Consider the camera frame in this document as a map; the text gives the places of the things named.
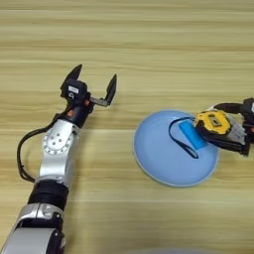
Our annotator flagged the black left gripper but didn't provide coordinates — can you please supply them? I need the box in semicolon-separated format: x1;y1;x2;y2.
54;63;118;129

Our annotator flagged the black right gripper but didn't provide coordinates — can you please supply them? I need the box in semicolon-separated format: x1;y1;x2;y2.
205;101;254;158

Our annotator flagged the yellow tape measure with strap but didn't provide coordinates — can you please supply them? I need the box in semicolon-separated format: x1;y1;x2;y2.
168;110;247;159

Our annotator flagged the small blue rectangular block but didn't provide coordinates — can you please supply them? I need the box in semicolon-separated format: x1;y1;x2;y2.
178;120;207;150

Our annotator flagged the light blue round plate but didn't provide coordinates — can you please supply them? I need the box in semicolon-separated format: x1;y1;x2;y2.
133;109;220;189

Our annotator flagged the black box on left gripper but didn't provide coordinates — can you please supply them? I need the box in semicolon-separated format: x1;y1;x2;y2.
60;78;89;102

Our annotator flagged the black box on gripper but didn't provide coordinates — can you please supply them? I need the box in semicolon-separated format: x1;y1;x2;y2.
243;97;254;125
60;78;89;102

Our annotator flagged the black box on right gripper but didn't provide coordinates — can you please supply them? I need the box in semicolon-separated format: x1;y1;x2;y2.
243;97;254;125

